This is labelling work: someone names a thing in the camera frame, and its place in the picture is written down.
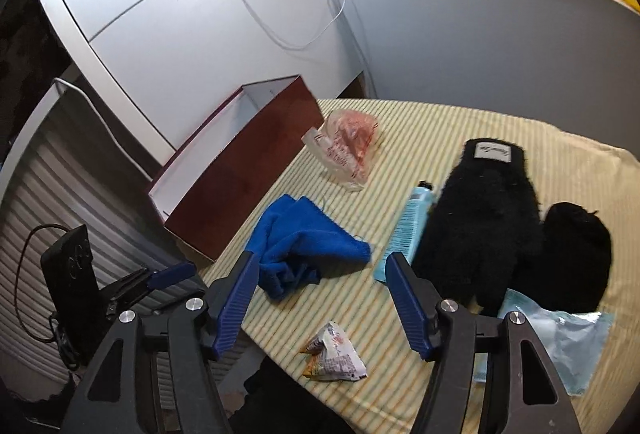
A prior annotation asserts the light blue plastic packet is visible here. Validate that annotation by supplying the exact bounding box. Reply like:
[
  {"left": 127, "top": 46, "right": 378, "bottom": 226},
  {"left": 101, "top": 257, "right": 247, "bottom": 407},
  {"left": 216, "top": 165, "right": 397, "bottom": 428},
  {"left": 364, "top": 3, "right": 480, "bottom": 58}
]
[{"left": 472, "top": 289, "right": 615, "bottom": 397}]

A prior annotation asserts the light blue cream tube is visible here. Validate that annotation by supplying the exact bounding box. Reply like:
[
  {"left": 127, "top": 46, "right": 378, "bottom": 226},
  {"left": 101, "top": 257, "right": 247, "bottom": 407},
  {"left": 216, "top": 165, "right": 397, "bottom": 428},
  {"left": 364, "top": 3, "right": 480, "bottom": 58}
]
[{"left": 373, "top": 180, "right": 437, "bottom": 283}]

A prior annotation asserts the white cabinet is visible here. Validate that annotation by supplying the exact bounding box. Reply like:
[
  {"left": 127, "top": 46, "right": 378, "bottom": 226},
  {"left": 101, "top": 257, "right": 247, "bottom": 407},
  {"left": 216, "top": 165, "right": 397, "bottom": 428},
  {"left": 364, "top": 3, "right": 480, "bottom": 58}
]
[{"left": 28, "top": 0, "right": 373, "bottom": 179}]

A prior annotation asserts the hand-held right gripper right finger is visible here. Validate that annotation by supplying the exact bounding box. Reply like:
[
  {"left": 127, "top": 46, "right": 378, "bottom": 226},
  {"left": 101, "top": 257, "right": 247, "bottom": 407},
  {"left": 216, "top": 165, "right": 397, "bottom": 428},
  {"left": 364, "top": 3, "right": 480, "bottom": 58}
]
[{"left": 384, "top": 251, "right": 584, "bottom": 434}]

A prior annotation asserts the clear plastic bag red print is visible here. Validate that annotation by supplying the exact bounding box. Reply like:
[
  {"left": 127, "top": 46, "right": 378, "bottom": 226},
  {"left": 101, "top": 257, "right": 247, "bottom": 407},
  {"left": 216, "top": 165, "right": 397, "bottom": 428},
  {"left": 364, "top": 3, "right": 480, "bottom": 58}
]
[{"left": 301, "top": 108, "right": 379, "bottom": 192}]

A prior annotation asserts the black drawstring pouch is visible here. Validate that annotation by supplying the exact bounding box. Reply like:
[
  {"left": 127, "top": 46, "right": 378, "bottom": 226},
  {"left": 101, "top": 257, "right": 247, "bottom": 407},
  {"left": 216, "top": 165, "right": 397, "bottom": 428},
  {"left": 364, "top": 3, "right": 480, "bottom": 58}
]
[{"left": 520, "top": 202, "right": 613, "bottom": 315}]

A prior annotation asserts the grey ribbed panel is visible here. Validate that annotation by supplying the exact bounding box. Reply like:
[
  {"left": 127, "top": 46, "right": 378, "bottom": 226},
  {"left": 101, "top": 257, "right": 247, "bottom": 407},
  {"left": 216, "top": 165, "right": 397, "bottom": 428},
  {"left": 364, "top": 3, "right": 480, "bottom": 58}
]
[{"left": 0, "top": 84, "right": 261, "bottom": 415}]

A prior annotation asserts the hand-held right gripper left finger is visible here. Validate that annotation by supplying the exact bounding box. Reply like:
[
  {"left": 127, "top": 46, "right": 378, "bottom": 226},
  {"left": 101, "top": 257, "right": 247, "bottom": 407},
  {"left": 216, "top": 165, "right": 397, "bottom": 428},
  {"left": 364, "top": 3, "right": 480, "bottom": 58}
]
[{"left": 60, "top": 250, "right": 261, "bottom": 434}]

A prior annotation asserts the yellow striped tablecloth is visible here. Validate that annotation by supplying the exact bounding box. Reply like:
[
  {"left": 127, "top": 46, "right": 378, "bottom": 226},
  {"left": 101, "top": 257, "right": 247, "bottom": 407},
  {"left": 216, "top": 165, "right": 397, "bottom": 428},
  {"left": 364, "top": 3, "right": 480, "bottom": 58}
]
[{"left": 200, "top": 98, "right": 640, "bottom": 434}]

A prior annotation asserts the blue microfibre cloth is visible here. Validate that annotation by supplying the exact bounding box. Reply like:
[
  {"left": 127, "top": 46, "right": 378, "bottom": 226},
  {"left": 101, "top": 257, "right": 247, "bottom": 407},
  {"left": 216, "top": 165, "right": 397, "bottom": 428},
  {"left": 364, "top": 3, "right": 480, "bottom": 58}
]
[{"left": 243, "top": 194, "right": 372, "bottom": 301}]

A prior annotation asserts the dark red cardboard box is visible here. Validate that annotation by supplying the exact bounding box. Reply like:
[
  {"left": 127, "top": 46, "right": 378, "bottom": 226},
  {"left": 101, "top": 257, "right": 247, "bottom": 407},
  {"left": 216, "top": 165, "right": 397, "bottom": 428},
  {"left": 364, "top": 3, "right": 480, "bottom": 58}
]
[{"left": 146, "top": 74, "right": 326, "bottom": 263}]

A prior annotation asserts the black fuzzy knit glove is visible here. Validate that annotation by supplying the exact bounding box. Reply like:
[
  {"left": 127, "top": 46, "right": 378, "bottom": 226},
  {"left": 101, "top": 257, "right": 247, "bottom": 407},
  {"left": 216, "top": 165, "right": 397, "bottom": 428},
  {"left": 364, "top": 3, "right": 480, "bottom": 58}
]
[{"left": 412, "top": 139, "right": 546, "bottom": 317}]

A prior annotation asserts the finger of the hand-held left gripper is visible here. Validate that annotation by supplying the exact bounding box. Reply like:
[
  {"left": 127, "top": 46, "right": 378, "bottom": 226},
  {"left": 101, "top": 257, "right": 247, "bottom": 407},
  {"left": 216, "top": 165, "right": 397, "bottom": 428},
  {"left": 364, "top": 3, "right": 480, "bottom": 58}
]
[{"left": 102, "top": 262, "right": 197, "bottom": 315}]

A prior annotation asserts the short white cable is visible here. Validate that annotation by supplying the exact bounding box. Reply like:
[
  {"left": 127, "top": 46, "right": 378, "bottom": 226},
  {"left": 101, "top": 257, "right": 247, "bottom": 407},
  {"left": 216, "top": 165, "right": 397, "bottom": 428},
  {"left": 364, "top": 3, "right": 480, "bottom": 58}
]
[{"left": 52, "top": 78, "right": 152, "bottom": 179}]

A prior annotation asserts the crumpled snack wrapper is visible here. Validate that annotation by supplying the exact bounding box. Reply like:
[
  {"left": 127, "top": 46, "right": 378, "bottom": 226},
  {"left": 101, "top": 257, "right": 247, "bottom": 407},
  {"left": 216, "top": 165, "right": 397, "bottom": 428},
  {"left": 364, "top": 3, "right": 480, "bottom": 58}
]
[{"left": 299, "top": 321, "right": 367, "bottom": 382}]

